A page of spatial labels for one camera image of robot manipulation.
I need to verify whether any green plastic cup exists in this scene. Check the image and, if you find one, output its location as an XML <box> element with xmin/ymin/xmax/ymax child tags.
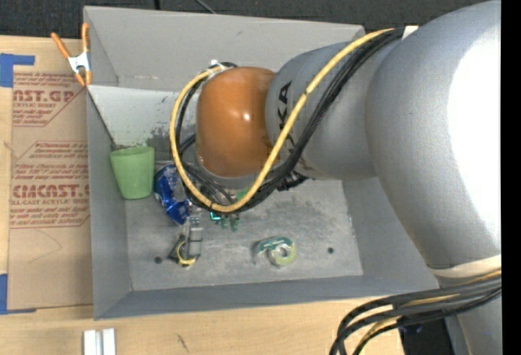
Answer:
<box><xmin>108</xmin><ymin>146</ymin><xmax>156</xmax><ymax>200</ymax></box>

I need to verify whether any crumpled blue foil packet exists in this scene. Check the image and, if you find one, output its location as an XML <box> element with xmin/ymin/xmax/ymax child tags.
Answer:
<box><xmin>153</xmin><ymin>164</ymin><xmax>193</xmax><ymax>226</ymax></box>

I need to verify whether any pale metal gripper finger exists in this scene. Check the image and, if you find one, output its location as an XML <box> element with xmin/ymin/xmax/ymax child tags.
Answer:
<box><xmin>182</xmin><ymin>218</ymin><xmax>193</xmax><ymax>259</ymax></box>
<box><xmin>190</xmin><ymin>216</ymin><xmax>204</xmax><ymax>258</ymax></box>

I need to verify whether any green clear tape dispenser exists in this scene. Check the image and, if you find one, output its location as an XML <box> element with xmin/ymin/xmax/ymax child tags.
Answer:
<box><xmin>252</xmin><ymin>236</ymin><xmax>299</xmax><ymax>270</ymax></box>

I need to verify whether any brown cardboard board red print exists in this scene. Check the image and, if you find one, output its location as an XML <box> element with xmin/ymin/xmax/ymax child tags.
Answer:
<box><xmin>0</xmin><ymin>34</ymin><xmax>95</xmax><ymax>316</ymax></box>

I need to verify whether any grey metal bin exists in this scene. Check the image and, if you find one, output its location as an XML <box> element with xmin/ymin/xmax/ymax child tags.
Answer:
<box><xmin>82</xmin><ymin>6</ymin><xmax>441</xmax><ymax>321</ymax></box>

